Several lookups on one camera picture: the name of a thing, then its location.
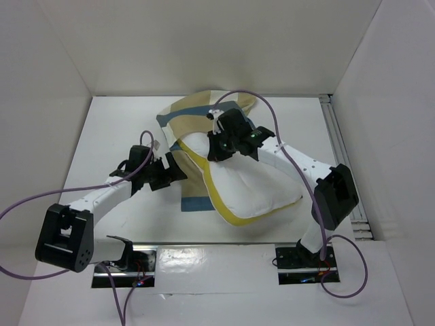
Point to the white pillow yellow edge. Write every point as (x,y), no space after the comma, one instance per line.
(240,189)

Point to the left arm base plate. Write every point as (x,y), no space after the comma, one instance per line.
(139,269)

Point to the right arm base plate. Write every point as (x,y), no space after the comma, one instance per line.
(293,270)

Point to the blue beige checked pillowcase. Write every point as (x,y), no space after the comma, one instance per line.
(188,115)

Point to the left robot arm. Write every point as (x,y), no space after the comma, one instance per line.
(67,238)

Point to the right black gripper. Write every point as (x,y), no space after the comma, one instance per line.
(217,149)

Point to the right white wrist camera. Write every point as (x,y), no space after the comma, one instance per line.
(213,115)

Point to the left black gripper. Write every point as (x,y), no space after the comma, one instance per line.
(172,174)

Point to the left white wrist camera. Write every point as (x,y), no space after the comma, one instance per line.
(155,145)

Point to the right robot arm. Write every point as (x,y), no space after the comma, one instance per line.
(331,188)

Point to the aluminium rail front edge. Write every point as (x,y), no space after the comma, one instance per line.
(156,244)

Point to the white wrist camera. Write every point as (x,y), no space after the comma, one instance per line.
(213,115)
(155,145)

